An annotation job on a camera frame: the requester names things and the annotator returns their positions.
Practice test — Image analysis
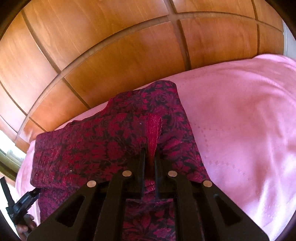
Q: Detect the red floral patterned garment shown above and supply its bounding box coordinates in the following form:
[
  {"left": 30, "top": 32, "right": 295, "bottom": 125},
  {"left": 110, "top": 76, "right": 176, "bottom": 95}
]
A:
[{"left": 31, "top": 80, "right": 208, "bottom": 240}]

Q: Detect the person's left hand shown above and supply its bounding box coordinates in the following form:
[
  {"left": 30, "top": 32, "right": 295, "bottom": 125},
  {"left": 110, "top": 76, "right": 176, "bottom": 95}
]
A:
[{"left": 16, "top": 214, "right": 37, "bottom": 241}]

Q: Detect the wooden framed window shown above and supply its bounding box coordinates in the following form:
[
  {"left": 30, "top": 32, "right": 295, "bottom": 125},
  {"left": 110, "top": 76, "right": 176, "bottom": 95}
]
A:
[{"left": 1, "top": 131, "right": 26, "bottom": 186}]

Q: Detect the wooden panelled wardrobe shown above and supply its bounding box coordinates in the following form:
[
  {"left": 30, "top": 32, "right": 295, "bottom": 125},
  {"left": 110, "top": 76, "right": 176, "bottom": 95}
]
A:
[{"left": 1, "top": 1, "right": 284, "bottom": 151}]

